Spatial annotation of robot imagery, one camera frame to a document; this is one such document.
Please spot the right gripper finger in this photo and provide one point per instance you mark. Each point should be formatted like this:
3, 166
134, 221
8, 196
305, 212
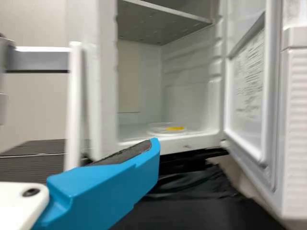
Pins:
108, 182

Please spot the petri dish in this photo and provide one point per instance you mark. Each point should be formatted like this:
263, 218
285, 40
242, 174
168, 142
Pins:
168, 129

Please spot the white incubator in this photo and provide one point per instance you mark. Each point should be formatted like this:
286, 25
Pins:
105, 72

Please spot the incubator door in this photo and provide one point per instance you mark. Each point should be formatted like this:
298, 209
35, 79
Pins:
297, 119

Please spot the black platform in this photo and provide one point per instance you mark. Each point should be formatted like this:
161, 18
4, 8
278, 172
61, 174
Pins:
31, 165

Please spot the white pipette stand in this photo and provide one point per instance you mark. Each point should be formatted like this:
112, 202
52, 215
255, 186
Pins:
74, 95

